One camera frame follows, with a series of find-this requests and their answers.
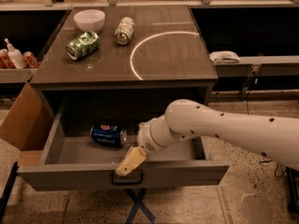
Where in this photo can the black bar left edge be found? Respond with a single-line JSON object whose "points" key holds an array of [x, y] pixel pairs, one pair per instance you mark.
{"points": [[8, 188]]}

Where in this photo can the crushed green soda can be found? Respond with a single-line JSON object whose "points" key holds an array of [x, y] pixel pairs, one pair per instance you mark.
{"points": [[83, 45]]}

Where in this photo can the pale green soda can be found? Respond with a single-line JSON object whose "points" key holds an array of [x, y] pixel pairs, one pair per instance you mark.
{"points": [[125, 30]]}

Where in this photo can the white bowl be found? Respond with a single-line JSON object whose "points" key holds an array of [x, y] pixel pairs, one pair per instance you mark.
{"points": [[90, 20]]}

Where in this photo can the brown cardboard box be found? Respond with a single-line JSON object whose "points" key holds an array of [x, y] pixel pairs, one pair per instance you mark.
{"points": [[27, 126]]}

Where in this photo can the black stand right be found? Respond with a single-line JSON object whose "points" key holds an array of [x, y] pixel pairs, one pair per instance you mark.
{"points": [[293, 181]]}

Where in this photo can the grey open drawer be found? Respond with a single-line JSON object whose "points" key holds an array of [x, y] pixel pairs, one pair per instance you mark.
{"points": [[72, 160]]}

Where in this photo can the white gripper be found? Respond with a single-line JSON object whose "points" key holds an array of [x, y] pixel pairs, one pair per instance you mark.
{"points": [[146, 138]]}

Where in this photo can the white folded cloth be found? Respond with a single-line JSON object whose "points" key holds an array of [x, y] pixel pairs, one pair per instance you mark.
{"points": [[225, 56]]}

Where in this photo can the red soda can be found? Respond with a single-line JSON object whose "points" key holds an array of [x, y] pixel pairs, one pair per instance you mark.
{"points": [[30, 59]]}

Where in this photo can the black drawer handle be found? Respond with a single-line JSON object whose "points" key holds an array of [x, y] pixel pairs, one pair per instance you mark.
{"points": [[125, 181]]}

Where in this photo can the grey cabinet counter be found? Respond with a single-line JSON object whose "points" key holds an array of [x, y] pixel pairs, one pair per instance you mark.
{"points": [[166, 58]]}

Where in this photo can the red can at edge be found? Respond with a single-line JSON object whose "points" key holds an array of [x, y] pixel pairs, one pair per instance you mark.
{"points": [[5, 61]]}

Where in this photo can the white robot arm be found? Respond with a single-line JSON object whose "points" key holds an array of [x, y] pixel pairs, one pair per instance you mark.
{"points": [[273, 137]]}

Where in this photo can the blue pepsi can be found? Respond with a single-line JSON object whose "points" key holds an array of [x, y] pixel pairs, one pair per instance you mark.
{"points": [[109, 135]]}

